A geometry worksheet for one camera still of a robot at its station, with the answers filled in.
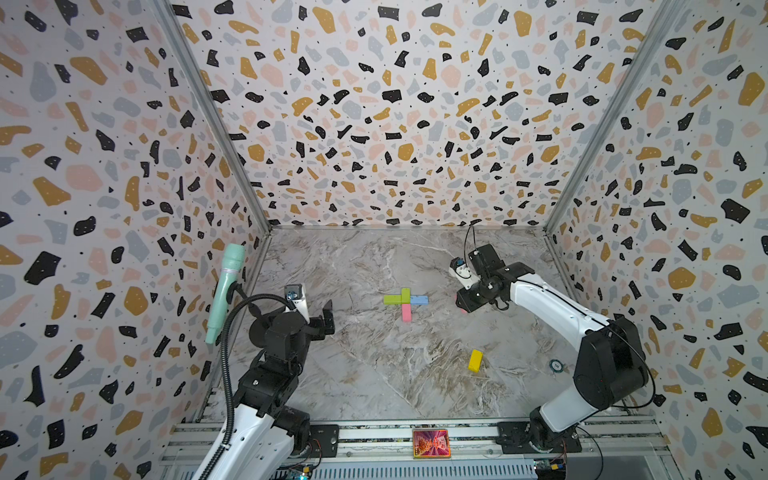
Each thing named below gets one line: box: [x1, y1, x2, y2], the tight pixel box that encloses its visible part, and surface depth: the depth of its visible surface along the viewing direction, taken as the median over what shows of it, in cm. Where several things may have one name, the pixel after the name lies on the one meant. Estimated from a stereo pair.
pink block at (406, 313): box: [402, 304, 412, 322], surface depth 99 cm
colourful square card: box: [412, 428, 452, 459], surface depth 73 cm
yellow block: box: [468, 349, 483, 373], surface depth 89 cm
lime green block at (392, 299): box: [383, 295, 402, 305], surface depth 102 cm
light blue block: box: [410, 295, 428, 305], surface depth 102 cm
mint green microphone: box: [205, 243, 246, 345], surface depth 70 cm
